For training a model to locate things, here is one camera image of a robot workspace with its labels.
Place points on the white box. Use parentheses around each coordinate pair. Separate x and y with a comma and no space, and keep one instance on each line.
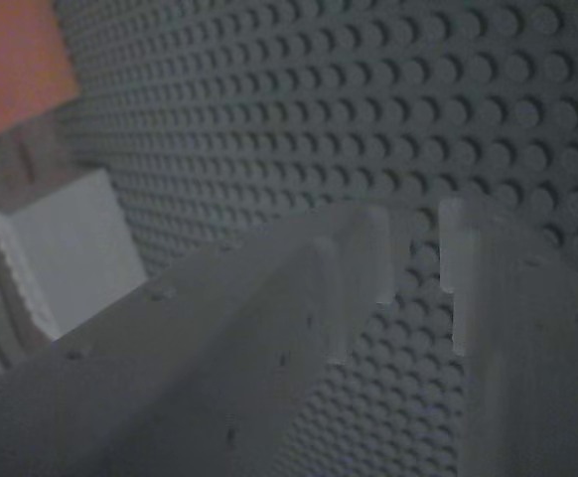
(75,248)

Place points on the grey studded baseplate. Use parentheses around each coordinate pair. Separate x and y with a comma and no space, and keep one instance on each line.
(319,99)

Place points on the orange block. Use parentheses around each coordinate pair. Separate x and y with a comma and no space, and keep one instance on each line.
(16,64)

